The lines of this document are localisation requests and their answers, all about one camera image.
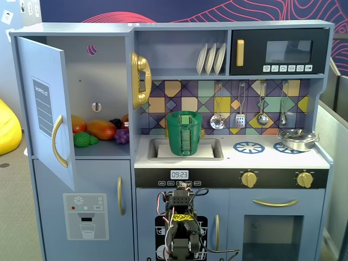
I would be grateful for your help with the red orange toy fruit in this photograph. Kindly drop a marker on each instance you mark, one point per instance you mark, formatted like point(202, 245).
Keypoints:
point(125, 121)

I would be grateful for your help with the steel whisk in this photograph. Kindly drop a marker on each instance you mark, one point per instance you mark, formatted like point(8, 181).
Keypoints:
point(283, 119)

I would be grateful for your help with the black toy microwave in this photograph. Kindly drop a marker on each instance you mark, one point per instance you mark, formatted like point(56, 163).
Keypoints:
point(253, 54)

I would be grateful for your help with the blue toy kitchen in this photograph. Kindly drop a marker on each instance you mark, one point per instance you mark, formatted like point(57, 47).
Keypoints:
point(179, 28)

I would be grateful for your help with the steel skimmer spoon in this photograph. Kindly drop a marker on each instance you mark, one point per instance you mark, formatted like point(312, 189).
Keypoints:
point(217, 122)

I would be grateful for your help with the steel toy pot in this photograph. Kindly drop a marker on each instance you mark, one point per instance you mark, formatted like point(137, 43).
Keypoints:
point(296, 145)

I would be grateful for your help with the grey desk divider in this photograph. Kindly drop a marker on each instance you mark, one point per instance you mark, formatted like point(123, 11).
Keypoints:
point(334, 141)

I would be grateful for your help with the steel ladle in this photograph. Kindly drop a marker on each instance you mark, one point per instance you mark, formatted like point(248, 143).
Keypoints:
point(262, 119)

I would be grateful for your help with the steel toy sink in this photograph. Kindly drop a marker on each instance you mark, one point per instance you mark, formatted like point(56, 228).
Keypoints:
point(153, 150)

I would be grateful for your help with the dark toy blackberry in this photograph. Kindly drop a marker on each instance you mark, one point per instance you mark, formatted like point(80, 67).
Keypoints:
point(116, 123)

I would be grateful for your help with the orange toy mango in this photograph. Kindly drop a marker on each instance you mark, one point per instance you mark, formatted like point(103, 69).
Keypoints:
point(102, 130)

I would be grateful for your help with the green recipient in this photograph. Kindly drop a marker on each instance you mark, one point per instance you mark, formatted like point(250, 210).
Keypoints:
point(175, 138)

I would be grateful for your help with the round floor outlet cover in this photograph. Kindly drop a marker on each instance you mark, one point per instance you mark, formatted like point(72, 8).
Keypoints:
point(4, 165)

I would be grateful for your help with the white toy plate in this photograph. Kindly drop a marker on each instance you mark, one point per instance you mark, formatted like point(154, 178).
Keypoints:
point(210, 59)
point(219, 58)
point(201, 61)

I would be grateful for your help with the steel slotted spatula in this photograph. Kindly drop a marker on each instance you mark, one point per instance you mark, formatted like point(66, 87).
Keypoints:
point(240, 121)

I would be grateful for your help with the purple toy grapes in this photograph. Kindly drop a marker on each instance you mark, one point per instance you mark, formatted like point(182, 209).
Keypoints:
point(121, 136)

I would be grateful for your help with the yellow bean bag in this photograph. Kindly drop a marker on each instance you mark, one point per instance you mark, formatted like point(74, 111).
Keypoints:
point(8, 127)

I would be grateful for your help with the red orange toy peach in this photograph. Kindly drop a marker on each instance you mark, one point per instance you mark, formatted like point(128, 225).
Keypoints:
point(79, 125)

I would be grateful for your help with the open blue cupboard door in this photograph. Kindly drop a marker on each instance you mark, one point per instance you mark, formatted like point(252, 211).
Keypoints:
point(30, 114)

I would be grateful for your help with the steel pot lid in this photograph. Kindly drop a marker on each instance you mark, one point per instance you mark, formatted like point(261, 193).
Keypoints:
point(296, 134)

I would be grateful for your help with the gold toy telephone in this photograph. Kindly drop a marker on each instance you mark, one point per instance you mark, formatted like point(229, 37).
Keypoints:
point(141, 65)

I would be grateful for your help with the gold stove knob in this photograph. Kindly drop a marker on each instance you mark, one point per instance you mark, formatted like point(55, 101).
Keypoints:
point(249, 179)
point(304, 180)

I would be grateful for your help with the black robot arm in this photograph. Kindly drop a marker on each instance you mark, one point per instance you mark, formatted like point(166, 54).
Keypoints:
point(180, 201)

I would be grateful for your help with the green toy fruit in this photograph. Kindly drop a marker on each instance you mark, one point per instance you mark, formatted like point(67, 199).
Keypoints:
point(83, 140)

